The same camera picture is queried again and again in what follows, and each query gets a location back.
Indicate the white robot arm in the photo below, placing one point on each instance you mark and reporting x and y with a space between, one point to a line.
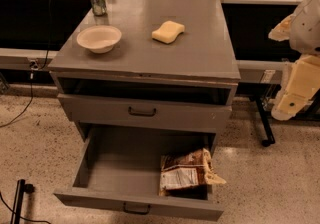
306 39

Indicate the grey drawer cabinet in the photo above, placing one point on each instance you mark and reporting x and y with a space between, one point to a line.
198 67

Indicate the closed grey upper drawer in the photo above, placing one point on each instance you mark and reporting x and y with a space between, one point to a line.
145 113

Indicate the brown chip bag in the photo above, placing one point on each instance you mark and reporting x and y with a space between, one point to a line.
185 171

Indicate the black table leg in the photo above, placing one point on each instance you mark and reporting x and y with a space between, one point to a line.
270 137

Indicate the white paper bowl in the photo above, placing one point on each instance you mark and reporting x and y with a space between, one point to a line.
99 39

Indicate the open grey bottom drawer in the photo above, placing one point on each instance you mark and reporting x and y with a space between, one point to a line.
119 170

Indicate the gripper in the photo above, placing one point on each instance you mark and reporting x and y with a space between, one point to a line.
306 31

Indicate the black stand bottom left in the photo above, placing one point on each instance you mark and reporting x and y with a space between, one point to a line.
22 188

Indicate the yellow sponge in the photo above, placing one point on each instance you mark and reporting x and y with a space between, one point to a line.
168 32

